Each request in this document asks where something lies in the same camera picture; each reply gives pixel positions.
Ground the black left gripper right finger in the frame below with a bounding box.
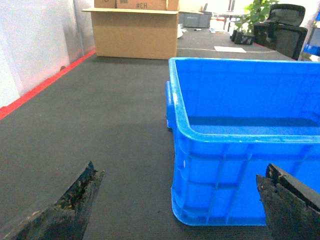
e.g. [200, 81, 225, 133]
[256, 163, 320, 240]

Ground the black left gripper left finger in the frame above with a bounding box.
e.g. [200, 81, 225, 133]
[1, 161, 105, 240]

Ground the blue plastic crate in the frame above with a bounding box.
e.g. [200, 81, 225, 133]
[165, 57, 320, 226]

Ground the large cardboard box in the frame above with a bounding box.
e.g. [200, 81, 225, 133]
[85, 0, 180, 60]

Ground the white paper sheet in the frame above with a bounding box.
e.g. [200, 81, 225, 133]
[214, 46, 247, 53]

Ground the black office chair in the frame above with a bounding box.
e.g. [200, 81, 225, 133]
[253, 4, 308, 61]

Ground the black device on floor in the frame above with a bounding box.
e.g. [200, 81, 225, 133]
[230, 30, 255, 45]

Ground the green potted plant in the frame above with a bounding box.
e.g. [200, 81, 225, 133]
[234, 0, 279, 34]

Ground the grey storage bin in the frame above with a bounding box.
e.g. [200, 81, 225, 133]
[178, 11, 212, 28]

